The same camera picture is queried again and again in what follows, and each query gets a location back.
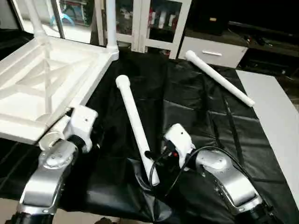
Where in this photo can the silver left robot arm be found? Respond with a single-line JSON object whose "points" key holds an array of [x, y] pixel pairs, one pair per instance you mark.
{"points": [[49, 172]]}

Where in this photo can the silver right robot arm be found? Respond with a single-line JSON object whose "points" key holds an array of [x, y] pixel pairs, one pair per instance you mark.
{"points": [[229, 177]]}

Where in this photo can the black work mat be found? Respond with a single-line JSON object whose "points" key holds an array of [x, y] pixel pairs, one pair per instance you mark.
{"points": [[210, 121]]}

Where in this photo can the white drawer unit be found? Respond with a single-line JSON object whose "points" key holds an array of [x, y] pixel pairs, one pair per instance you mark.
{"points": [[212, 52]]}

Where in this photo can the white glass-door cabinet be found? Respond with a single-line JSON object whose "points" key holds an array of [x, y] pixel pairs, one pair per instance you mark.
{"points": [[154, 23]]}

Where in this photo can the white plastic table top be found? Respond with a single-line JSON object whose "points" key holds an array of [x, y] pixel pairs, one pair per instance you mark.
{"points": [[37, 84]]}

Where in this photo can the teal storage box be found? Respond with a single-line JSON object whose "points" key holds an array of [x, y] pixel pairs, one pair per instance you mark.
{"points": [[77, 9]]}

